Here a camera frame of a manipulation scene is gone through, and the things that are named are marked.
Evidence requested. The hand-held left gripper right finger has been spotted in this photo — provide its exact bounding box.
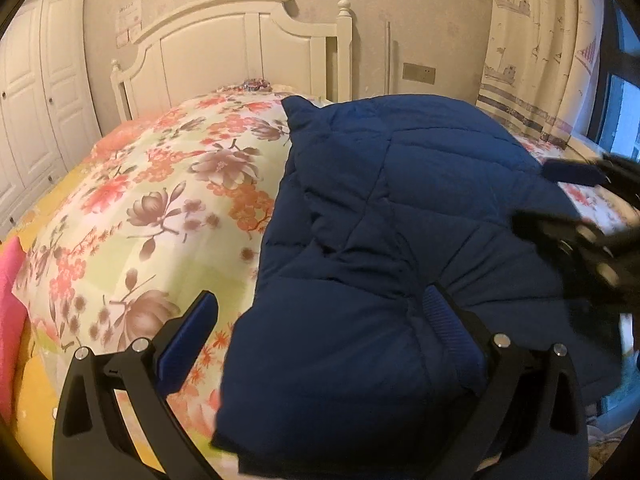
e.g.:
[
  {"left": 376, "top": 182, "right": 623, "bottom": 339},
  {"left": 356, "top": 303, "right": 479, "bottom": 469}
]
[{"left": 422, "top": 282, "right": 590, "bottom": 480}]

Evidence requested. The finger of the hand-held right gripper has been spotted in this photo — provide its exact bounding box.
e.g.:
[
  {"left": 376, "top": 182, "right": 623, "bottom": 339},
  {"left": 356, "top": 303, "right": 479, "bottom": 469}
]
[
  {"left": 512, "top": 209, "right": 640, "bottom": 307},
  {"left": 541, "top": 154, "right": 640, "bottom": 198}
]

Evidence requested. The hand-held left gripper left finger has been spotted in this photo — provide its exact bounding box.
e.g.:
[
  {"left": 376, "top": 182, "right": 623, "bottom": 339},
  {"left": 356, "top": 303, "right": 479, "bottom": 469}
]
[{"left": 51, "top": 290, "right": 221, "bottom": 480}]

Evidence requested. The navy quilted jacket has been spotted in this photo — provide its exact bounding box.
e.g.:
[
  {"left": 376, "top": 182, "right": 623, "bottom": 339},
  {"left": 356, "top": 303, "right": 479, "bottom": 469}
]
[{"left": 210, "top": 94, "right": 626, "bottom": 478}]

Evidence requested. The window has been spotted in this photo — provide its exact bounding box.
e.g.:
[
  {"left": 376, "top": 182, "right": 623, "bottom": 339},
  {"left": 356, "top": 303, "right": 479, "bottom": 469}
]
[{"left": 582, "top": 0, "right": 640, "bottom": 161}]

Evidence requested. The floral quilt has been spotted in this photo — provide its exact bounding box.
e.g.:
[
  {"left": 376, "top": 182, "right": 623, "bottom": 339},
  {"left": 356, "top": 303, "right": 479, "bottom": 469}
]
[{"left": 12, "top": 82, "right": 640, "bottom": 466}]

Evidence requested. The printed curtain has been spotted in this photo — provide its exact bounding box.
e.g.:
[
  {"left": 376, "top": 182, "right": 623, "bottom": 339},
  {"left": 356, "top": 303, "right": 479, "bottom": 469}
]
[{"left": 475, "top": 0, "right": 608, "bottom": 148}]

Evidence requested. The yellow bed sheet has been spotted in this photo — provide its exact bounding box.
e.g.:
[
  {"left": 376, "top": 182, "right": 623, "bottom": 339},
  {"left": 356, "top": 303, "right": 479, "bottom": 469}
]
[{"left": 0, "top": 157, "right": 241, "bottom": 480}]

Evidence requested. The pink cloth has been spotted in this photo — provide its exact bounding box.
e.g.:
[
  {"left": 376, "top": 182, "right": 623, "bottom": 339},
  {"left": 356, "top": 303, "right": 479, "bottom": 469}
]
[{"left": 0, "top": 237, "right": 28, "bottom": 411}]

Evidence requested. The white wardrobe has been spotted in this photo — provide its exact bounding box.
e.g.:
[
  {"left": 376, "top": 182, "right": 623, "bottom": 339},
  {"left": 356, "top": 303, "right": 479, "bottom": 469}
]
[{"left": 0, "top": 0, "right": 103, "bottom": 238}]

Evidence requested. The white wooden bed headboard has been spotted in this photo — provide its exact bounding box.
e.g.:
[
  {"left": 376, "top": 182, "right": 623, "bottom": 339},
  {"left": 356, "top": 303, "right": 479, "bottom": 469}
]
[{"left": 110, "top": 0, "right": 353, "bottom": 123}]

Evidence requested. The wall socket plate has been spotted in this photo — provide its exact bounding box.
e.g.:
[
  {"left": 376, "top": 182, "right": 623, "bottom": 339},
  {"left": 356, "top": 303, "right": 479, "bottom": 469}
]
[{"left": 402, "top": 63, "right": 437, "bottom": 84}]

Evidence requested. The thin wall rod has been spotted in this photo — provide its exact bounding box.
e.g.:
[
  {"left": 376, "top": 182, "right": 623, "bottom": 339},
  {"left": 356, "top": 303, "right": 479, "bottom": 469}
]
[{"left": 383, "top": 21, "right": 392, "bottom": 95}]

